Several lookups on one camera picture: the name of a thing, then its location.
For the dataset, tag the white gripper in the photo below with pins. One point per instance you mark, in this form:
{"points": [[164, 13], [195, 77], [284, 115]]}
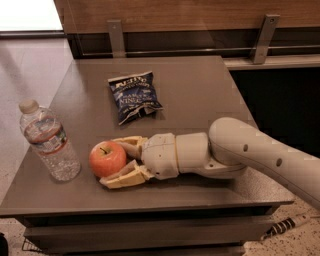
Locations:
{"points": [[159, 154]]}

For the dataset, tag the red apple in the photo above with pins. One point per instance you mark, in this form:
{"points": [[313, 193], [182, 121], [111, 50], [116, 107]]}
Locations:
{"points": [[107, 158]]}

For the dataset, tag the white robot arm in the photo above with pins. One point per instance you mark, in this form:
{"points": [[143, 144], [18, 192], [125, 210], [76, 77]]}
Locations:
{"points": [[223, 152]]}

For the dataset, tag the clear plastic water bottle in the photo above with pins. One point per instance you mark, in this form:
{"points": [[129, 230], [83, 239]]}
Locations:
{"points": [[49, 140]]}

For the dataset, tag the blue chip bag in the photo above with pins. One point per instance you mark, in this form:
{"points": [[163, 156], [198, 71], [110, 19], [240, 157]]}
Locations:
{"points": [[134, 96]]}

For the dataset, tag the grey table drawer front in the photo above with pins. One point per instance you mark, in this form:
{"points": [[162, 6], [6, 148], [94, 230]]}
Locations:
{"points": [[148, 234]]}

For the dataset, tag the black white striped tool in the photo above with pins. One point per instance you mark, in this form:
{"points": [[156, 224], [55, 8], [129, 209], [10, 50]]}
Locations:
{"points": [[286, 225]]}

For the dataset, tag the left metal bracket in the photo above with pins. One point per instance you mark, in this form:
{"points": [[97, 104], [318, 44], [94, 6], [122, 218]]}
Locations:
{"points": [[116, 38]]}

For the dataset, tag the metal bracket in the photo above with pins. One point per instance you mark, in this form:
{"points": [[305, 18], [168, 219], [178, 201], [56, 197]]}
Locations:
{"points": [[260, 50], [116, 38]]}

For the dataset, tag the wooden wall panel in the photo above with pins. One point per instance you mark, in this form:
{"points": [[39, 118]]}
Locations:
{"points": [[91, 16]]}

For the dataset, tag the right metal bracket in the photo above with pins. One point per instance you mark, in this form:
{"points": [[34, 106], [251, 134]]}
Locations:
{"points": [[260, 50]]}

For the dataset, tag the horizontal metal rail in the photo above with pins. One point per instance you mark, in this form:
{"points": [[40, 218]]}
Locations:
{"points": [[230, 52]]}

